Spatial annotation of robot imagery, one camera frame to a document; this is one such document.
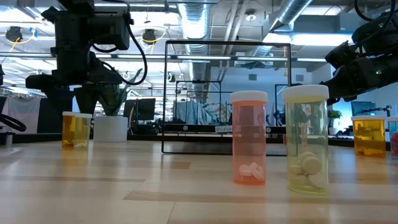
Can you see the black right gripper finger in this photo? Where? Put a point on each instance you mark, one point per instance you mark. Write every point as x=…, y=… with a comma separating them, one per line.
x=337, y=93

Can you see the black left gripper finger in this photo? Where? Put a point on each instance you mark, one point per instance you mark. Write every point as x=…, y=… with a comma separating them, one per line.
x=60, y=99
x=87, y=99

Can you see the amber pill bottle white cap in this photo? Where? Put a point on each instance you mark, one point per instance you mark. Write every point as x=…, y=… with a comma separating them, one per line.
x=369, y=137
x=68, y=130

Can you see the yellow pill bottle white cap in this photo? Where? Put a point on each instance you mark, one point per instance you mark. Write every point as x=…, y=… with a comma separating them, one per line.
x=83, y=132

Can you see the red bottle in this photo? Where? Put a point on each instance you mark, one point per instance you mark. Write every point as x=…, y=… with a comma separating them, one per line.
x=393, y=127

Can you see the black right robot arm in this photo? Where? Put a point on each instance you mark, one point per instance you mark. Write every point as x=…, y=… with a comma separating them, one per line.
x=388, y=40

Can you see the black jointed stand arm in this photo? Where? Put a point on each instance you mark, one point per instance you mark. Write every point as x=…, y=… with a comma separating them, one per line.
x=387, y=108

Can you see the black-framed wooden shelf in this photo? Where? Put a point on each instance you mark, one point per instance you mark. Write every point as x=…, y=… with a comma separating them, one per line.
x=192, y=127

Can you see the small green potted plant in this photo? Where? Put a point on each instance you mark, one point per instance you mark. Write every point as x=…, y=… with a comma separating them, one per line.
x=334, y=114

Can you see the black partition panel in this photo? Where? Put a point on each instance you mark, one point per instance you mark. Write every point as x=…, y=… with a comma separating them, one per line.
x=49, y=124

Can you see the bluish lit monitor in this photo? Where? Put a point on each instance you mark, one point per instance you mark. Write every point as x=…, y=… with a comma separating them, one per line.
x=362, y=108

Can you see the snake plant in white pot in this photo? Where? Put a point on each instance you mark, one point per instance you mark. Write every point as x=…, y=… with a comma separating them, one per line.
x=110, y=129

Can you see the pale hanging cloth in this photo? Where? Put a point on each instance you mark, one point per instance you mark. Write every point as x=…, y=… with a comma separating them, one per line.
x=25, y=115

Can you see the black computer monitor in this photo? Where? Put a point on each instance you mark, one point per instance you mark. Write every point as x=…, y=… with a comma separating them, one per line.
x=146, y=109
x=130, y=109

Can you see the yellow-green pill bottle white cap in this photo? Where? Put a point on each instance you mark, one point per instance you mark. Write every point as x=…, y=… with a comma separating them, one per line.
x=306, y=140

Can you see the wide bright ceiling light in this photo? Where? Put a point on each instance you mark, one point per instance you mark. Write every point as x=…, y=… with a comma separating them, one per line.
x=311, y=40

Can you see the reddish pill bottle white cap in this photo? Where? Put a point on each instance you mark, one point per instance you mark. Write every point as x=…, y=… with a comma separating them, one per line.
x=284, y=139

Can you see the long ceiling light strip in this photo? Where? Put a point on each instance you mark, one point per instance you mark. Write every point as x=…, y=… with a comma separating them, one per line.
x=155, y=57

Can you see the pink pill bottle white cap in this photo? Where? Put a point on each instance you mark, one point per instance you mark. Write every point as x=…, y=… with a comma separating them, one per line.
x=248, y=140

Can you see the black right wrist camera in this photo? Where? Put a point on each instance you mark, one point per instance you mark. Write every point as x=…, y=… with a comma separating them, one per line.
x=342, y=54

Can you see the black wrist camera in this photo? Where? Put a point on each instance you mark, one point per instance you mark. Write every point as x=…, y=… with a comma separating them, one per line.
x=109, y=31
x=342, y=54

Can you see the black aluminium rail frame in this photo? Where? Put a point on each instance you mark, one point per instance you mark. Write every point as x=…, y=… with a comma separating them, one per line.
x=46, y=137

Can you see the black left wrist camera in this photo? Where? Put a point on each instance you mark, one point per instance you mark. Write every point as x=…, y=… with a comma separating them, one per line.
x=109, y=31

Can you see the grey metal post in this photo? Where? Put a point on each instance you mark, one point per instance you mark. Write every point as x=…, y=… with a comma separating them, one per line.
x=9, y=139

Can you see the silver spiral ceiling duct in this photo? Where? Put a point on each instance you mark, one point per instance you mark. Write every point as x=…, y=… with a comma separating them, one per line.
x=292, y=12
x=195, y=25

